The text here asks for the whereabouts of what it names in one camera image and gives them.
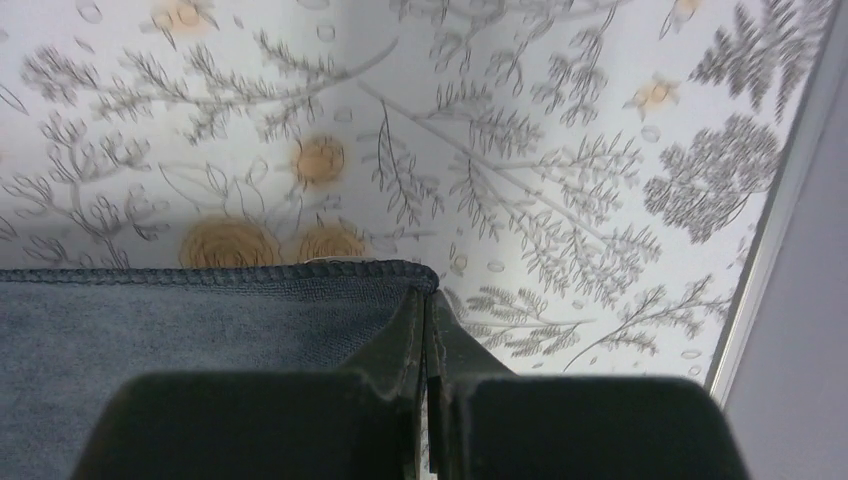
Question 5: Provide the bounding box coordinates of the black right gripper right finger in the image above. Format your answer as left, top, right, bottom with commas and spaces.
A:
423, 292, 749, 479

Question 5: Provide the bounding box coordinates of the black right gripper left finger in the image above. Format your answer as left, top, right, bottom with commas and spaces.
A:
72, 289, 426, 479

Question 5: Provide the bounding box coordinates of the dark grey cloth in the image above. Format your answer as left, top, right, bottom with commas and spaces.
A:
1, 260, 439, 479

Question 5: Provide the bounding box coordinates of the floral table cloth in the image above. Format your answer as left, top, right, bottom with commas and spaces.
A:
1, 1, 846, 399

